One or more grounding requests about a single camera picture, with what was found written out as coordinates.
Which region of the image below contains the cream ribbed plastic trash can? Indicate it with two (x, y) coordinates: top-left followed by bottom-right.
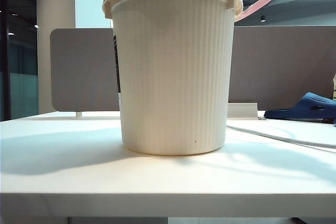
(101, 0), (244, 156)

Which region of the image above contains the light grey rounded desk partition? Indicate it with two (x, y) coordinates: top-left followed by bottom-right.
(49, 27), (121, 112)

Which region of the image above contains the brown grey desk partition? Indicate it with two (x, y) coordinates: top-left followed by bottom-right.
(228, 26), (336, 104)

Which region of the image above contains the navy blue foam slipper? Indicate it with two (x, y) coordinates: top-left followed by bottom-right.
(264, 92), (336, 125)

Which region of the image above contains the grey cable tray flap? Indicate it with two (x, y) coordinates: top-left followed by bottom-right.
(227, 102), (259, 119)

